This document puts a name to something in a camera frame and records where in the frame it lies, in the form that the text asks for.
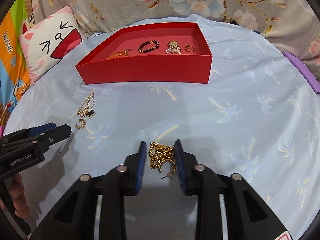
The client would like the red cardboard box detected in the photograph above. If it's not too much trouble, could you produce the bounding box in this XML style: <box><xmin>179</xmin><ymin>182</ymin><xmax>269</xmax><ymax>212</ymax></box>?
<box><xmin>76</xmin><ymin>22</ymin><xmax>213</xmax><ymax>85</ymax></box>

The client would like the gold woven bangle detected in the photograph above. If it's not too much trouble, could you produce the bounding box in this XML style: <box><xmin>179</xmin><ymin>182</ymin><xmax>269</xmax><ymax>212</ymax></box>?
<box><xmin>107</xmin><ymin>51</ymin><xmax>128</xmax><ymax>60</ymax></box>

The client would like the grey floral blanket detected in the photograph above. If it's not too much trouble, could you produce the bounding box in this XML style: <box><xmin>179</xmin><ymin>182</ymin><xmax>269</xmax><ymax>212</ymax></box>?
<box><xmin>25</xmin><ymin>0</ymin><xmax>320</xmax><ymax>80</ymax></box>

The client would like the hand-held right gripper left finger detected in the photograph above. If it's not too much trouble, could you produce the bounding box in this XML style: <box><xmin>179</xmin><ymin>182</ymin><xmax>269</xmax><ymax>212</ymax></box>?
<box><xmin>29</xmin><ymin>141</ymin><xmax>147</xmax><ymax>240</ymax></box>

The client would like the cat face pillow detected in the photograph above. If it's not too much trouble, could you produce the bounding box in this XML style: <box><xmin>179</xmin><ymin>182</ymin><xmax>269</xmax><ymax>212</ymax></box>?
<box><xmin>19</xmin><ymin>6</ymin><xmax>83</xmax><ymax>85</ymax></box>

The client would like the black bead bracelet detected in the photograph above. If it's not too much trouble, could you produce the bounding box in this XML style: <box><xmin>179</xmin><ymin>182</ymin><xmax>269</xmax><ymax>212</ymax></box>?
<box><xmin>138</xmin><ymin>39</ymin><xmax>160</xmax><ymax>54</ymax></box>

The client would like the gold black clover necklace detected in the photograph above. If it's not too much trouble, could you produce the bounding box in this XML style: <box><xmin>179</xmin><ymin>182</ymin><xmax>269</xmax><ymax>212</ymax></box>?
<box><xmin>76</xmin><ymin>90</ymin><xmax>97</xmax><ymax>119</ymax></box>

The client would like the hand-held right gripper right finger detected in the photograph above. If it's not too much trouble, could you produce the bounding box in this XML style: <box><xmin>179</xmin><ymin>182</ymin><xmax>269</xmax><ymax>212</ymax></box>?
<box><xmin>174</xmin><ymin>139</ymin><xmax>288</xmax><ymax>240</ymax></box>

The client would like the gold chain bracelet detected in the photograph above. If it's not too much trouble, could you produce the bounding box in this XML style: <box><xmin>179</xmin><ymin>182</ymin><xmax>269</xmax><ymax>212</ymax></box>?
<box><xmin>149</xmin><ymin>142</ymin><xmax>177</xmax><ymax>173</ymax></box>

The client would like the person's left hand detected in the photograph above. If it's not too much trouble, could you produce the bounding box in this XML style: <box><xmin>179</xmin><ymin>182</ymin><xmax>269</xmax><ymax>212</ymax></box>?
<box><xmin>0</xmin><ymin>174</ymin><xmax>31</xmax><ymax>220</ymax></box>

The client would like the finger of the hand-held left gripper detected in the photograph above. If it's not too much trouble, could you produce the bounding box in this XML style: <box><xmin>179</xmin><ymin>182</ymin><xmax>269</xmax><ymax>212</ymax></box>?
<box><xmin>0</xmin><ymin>122</ymin><xmax>57</xmax><ymax>143</ymax></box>
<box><xmin>25</xmin><ymin>124</ymin><xmax>72</xmax><ymax>153</ymax></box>

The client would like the colourful cartoon cloth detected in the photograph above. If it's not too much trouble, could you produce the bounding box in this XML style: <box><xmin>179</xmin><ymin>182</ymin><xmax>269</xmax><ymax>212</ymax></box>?
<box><xmin>0</xmin><ymin>0</ymin><xmax>35</xmax><ymax>130</ymax></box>

